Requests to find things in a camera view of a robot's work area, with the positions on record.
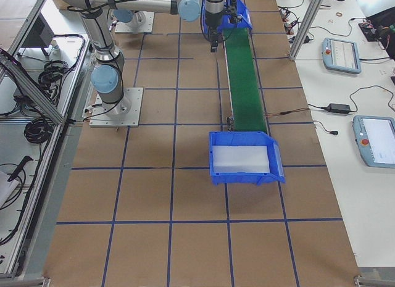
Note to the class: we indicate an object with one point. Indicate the green conveyor belt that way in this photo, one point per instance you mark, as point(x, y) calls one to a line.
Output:
point(247, 112)

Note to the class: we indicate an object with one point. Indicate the teach pendant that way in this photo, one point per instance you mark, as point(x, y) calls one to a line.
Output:
point(341, 55)
point(375, 140)

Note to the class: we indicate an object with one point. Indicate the blue destination bin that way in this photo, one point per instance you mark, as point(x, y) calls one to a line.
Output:
point(247, 138)

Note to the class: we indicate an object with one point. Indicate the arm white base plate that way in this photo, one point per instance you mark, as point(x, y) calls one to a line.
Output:
point(148, 24)
point(126, 113)

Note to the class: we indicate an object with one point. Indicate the lower teach pendant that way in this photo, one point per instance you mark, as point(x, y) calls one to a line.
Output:
point(375, 140)

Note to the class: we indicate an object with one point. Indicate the white foam pad destination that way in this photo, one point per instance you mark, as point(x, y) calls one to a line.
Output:
point(235, 159)

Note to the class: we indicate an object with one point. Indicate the black power adapter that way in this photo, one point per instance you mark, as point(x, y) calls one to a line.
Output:
point(339, 108)

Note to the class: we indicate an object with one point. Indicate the upper teach pendant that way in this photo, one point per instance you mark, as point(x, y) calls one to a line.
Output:
point(341, 55)

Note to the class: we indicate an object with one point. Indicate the blue source bin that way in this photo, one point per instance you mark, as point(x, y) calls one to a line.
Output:
point(243, 17)

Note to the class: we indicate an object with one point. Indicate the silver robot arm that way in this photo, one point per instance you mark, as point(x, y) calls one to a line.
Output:
point(107, 76)
point(188, 10)

